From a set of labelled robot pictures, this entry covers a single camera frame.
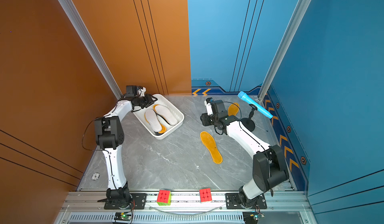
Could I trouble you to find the white plastic storage box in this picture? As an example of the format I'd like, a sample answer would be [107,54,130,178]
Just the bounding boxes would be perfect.
[134,94,185,140]

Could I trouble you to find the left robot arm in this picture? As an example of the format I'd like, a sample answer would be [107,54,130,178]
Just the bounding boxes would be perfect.
[94,85,157,210]

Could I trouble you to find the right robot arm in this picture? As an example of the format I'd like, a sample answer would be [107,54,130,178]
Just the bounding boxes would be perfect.
[201,98,290,209]

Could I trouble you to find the black microphone stand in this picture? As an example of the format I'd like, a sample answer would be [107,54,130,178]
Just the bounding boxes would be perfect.
[240,104,258,132]

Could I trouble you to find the blue toy microphone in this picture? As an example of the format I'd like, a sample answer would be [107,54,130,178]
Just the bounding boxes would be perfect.
[238,91,273,119]

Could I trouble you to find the right rubik cube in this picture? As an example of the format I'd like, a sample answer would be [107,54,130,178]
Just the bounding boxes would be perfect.
[199,188,213,203]

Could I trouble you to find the rubik cube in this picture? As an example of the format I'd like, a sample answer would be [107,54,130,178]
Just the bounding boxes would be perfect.
[157,190,172,206]
[199,188,213,203]

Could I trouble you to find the left rubik cube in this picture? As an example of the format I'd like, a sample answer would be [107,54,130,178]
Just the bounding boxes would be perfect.
[157,190,172,206]

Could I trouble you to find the right green circuit board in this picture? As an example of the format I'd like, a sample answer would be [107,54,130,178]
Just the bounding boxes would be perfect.
[243,212,265,224]

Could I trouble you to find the green circuit board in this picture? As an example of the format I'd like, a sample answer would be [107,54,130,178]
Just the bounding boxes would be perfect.
[243,212,265,224]
[114,213,133,224]

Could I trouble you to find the left green circuit board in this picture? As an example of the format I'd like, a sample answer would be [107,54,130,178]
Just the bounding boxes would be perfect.
[114,213,133,224]

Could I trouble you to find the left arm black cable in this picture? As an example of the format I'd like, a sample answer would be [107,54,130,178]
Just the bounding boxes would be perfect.
[81,117,104,151]

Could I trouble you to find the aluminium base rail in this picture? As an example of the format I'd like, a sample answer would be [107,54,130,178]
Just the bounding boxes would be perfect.
[54,190,317,224]

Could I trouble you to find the left aluminium corner post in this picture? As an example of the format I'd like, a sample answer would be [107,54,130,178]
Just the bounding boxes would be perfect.
[58,0,122,99]

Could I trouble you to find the aluminium corner post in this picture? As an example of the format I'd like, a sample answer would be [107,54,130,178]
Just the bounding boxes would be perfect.
[58,0,122,99]
[258,0,312,101]

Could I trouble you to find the right aluminium corner post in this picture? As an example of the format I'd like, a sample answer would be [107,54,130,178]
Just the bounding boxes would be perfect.
[258,0,312,101]

